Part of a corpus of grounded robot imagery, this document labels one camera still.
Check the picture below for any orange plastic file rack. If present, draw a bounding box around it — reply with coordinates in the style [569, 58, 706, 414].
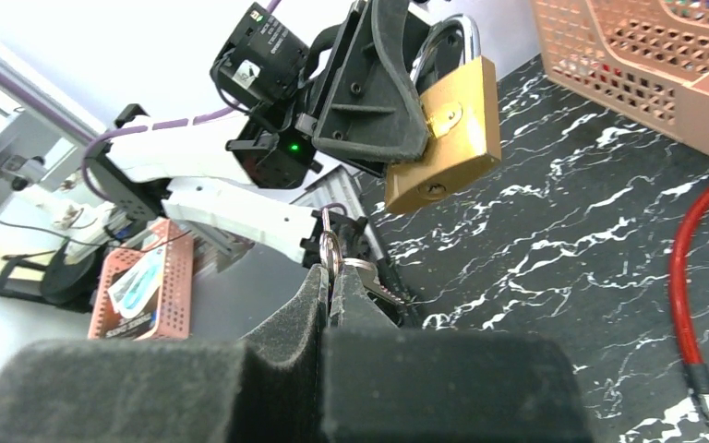
[531, 1, 709, 156]

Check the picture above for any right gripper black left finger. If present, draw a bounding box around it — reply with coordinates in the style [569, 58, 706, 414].
[0, 266, 329, 442]

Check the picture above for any red cable lock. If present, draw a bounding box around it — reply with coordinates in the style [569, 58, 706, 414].
[667, 160, 709, 428]

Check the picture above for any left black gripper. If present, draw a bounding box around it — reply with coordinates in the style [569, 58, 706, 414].
[295, 0, 472, 178]

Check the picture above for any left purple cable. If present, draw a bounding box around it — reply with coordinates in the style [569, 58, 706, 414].
[80, 0, 282, 203]

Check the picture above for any pink basket with book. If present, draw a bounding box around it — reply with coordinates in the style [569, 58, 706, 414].
[88, 220, 194, 341]

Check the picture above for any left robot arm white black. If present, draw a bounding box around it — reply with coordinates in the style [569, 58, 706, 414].
[83, 1, 483, 263]

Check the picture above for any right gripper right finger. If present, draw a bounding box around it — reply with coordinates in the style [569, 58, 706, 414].
[320, 268, 594, 442]

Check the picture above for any brass padlock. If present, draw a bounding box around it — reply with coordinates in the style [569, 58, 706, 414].
[384, 14, 501, 214]

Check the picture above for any small silver key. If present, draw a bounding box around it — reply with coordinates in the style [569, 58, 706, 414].
[318, 206, 406, 307]

